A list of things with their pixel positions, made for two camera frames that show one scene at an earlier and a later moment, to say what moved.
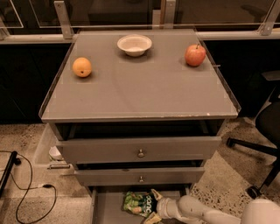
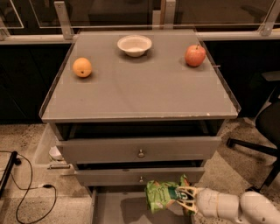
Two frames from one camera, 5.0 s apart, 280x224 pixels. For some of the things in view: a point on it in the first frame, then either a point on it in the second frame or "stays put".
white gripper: (164, 207) to (206, 201)
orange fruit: (81, 66) stays put
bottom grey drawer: (107, 202) stays put
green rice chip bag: (140, 203) to (159, 194)
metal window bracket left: (64, 19) stays put
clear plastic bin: (50, 158) stays put
